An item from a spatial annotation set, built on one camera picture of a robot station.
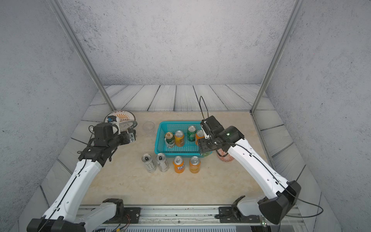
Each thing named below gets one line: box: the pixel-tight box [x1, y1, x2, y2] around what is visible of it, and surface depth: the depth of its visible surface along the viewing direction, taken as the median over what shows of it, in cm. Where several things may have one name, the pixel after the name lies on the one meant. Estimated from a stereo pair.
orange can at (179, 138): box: [174, 130, 185, 147], surface depth 95 cm
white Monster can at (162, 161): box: [155, 152, 170, 173], surface depth 81 cm
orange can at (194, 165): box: [189, 155, 201, 174], surface depth 83 cm
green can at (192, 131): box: [186, 125, 197, 142], surface depth 98 cm
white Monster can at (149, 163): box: [141, 153, 157, 174], surface depth 81 cm
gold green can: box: [164, 131, 176, 149], surface depth 95 cm
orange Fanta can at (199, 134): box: [195, 130, 205, 146], surface depth 95 cm
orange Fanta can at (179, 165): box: [172, 155, 186, 174], surface depth 84 cm
